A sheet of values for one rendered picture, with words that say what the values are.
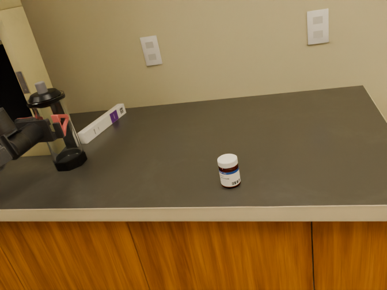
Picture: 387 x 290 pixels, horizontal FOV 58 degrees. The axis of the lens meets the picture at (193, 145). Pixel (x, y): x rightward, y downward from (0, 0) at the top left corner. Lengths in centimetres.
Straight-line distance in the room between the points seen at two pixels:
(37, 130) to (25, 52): 31
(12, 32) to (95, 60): 45
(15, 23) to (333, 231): 105
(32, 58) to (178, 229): 72
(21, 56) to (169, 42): 54
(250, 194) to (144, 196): 26
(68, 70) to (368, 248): 132
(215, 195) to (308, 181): 22
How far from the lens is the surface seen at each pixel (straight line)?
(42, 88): 108
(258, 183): 84
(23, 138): 98
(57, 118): 102
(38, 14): 165
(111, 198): 92
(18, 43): 122
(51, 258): 116
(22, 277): 131
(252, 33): 136
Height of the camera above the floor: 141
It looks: 26 degrees down
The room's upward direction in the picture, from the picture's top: 11 degrees counter-clockwise
